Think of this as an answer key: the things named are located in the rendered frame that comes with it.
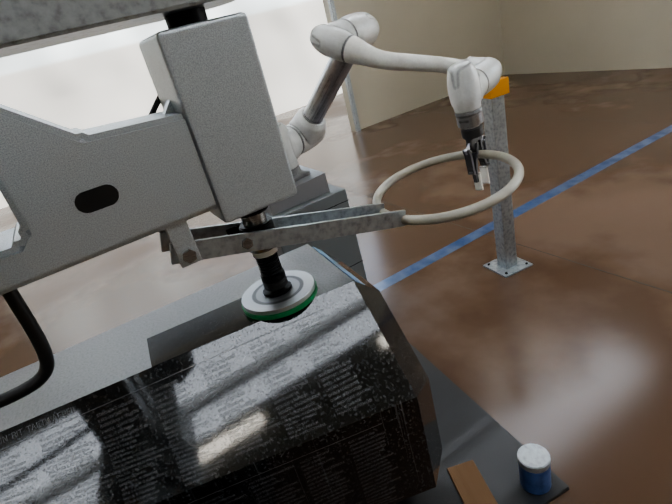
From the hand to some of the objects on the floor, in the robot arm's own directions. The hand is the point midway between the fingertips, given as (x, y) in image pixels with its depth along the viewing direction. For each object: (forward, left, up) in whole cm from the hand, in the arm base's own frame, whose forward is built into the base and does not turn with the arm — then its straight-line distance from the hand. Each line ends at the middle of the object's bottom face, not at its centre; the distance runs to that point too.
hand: (481, 178), depth 175 cm
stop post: (-49, +69, -94) cm, 126 cm away
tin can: (+43, -45, -86) cm, 106 cm away
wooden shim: (+32, -63, -84) cm, 110 cm away
